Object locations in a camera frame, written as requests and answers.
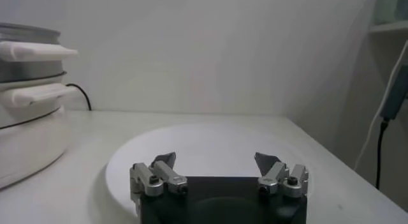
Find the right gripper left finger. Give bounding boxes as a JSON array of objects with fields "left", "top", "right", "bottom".
[{"left": 129, "top": 151, "right": 189, "bottom": 202}]

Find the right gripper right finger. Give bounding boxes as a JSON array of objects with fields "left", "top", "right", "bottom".
[{"left": 254, "top": 152, "right": 309, "bottom": 199}]

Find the white round plate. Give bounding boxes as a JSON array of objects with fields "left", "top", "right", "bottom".
[{"left": 105, "top": 123, "right": 315, "bottom": 218}]

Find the white electric cooker base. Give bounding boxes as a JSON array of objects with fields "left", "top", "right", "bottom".
[{"left": 0, "top": 83, "right": 79, "bottom": 190}]

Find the mint green appliance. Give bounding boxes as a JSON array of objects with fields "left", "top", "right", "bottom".
[{"left": 374, "top": 0, "right": 408, "bottom": 25}]

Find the black cooker power cord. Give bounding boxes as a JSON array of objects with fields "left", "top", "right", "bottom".
[{"left": 65, "top": 82, "right": 93, "bottom": 112}]

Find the white power cable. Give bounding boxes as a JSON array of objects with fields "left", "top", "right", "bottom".
[{"left": 353, "top": 40, "right": 408, "bottom": 172}]

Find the black power adapter with cable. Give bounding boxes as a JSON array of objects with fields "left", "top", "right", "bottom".
[{"left": 375, "top": 64, "right": 408, "bottom": 191}]

